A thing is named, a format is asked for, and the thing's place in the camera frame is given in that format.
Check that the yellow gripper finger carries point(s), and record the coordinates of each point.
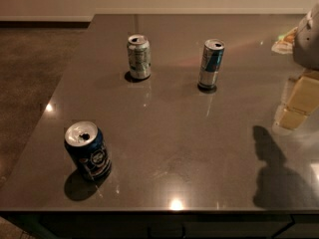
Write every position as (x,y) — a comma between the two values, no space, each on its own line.
(305,96)
(288,119)

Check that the dark blue pepsi can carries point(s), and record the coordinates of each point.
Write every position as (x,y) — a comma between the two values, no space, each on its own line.
(85,143)

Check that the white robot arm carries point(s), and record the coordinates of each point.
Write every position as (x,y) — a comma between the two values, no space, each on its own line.
(305,54)

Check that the slim blue silver can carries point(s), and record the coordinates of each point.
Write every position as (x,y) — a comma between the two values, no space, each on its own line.
(213,51)

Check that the silver green soda can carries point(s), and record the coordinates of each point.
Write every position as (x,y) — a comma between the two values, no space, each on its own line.
(139,54)

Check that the crumpled snack wrapper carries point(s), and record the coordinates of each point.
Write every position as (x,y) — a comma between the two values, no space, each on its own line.
(284,44)

